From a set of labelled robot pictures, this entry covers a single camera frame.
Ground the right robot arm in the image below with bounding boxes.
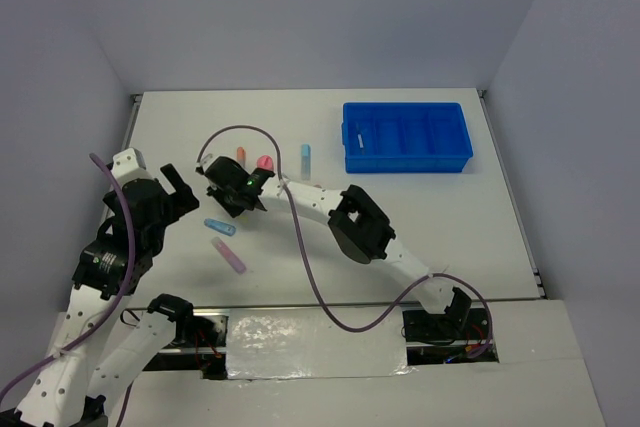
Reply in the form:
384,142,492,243
196,156,431,308

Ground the silver foil tape sheet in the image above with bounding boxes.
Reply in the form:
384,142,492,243
226,307,409,380

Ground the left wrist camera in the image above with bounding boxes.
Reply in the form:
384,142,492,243
111,148,151,187

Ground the pink purple highlighter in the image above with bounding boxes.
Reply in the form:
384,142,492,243
211,237,247,275

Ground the orange capped marker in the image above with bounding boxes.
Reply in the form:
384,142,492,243
236,147,246,164

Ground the blue plastic compartment tray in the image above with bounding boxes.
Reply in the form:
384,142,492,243
341,102,473,174

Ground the pink lid clip jar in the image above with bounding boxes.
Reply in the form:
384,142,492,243
256,155,275,172

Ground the purple clear pen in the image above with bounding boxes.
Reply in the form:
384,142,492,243
355,123,365,155

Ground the light blue eraser stick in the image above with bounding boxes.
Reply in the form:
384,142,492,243
300,144,311,181

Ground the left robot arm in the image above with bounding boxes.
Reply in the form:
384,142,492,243
1,149,199,426

